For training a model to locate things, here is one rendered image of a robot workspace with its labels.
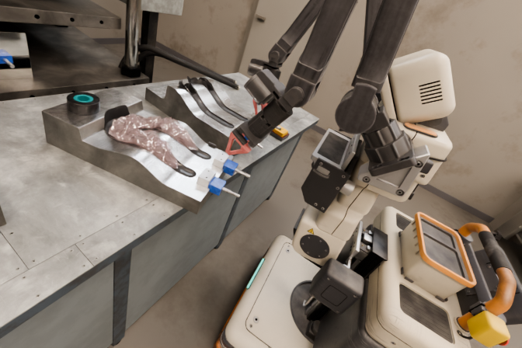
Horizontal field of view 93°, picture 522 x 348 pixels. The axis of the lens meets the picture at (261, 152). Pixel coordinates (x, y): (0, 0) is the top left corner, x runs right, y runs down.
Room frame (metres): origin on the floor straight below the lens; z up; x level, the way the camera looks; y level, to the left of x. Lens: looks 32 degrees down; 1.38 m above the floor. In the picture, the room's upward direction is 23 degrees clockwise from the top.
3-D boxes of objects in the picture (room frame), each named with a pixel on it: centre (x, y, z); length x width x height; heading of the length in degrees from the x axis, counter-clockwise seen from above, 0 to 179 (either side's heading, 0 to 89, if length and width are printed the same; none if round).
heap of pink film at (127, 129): (0.63, 0.34, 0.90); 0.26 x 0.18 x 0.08; 86
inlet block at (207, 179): (0.56, 0.07, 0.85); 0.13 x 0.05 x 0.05; 86
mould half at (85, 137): (0.62, 0.34, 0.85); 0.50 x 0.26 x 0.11; 86
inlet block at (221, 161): (0.67, 0.07, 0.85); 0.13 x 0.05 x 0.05; 86
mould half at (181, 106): (0.99, 0.29, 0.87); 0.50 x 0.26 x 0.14; 69
